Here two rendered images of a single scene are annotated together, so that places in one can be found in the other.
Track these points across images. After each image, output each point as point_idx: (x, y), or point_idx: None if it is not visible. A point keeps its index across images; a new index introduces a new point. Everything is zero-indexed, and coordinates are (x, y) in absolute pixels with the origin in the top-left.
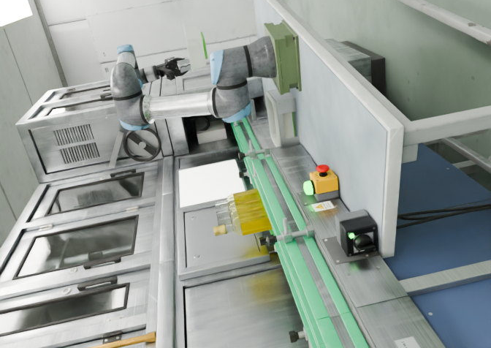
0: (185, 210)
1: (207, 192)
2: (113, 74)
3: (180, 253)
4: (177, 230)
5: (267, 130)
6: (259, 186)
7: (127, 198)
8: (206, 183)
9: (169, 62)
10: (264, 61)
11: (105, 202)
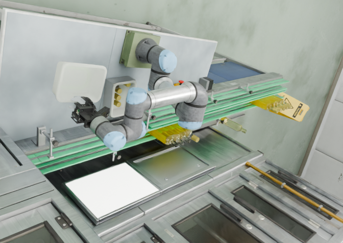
0: (161, 185)
1: (131, 183)
2: (203, 88)
3: (201, 170)
4: (184, 180)
5: (72, 133)
6: (162, 123)
7: None
8: (118, 188)
9: (91, 105)
10: None
11: None
